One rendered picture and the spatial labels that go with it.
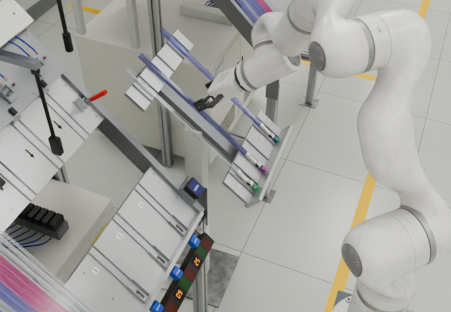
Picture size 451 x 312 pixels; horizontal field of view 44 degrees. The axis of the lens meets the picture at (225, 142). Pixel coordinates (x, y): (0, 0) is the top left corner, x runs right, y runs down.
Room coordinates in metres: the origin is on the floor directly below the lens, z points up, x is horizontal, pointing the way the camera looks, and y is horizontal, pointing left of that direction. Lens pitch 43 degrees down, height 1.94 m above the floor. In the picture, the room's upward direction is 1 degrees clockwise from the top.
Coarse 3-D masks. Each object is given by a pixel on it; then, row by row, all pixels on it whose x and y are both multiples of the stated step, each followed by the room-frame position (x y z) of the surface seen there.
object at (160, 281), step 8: (200, 216) 0.98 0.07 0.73; (192, 224) 0.95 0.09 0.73; (192, 232) 0.92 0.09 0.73; (184, 240) 0.89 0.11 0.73; (176, 248) 0.88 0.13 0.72; (176, 256) 0.84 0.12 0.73; (168, 264) 0.82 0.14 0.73; (168, 272) 0.79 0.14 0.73; (160, 280) 0.77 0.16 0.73; (152, 288) 0.75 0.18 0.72; (160, 288) 0.75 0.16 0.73; (152, 296) 0.72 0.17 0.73; (144, 304) 0.71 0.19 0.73
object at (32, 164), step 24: (48, 96) 1.07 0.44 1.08; (72, 96) 1.11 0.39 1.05; (24, 120) 0.98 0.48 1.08; (72, 120) 1.05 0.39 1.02; (96, 120) 1.08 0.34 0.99; (0, 144) 0.90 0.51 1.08; (24, 144) 0.93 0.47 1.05; (48, 144) 0.96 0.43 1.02; (72, 144) 0.99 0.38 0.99; (0, 168) 0.85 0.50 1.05; (24, 168) 0.87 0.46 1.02; (48, 168) 0.90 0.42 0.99; (0, 192) 0.80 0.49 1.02; (24, 192) 0.83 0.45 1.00; (0, 216) 0.75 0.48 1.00
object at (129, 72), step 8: (128, 72) 1.21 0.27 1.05; (136, 80) 1.21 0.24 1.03; (144, 88) 1.20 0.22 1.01; (152, 96) 1.19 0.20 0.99; (160, 104) 1.18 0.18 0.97; (168, 112) 1.17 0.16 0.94; (176, 112) 1.18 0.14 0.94; (184, 120) 1.17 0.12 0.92; (192, 128) 1.16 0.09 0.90; (200, 136) 1.15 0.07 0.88; (208, 144) 1.14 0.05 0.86; (216, 152) 1.13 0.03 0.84; (224, 160) 1.12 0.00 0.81; (232, 168) 1.11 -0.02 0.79
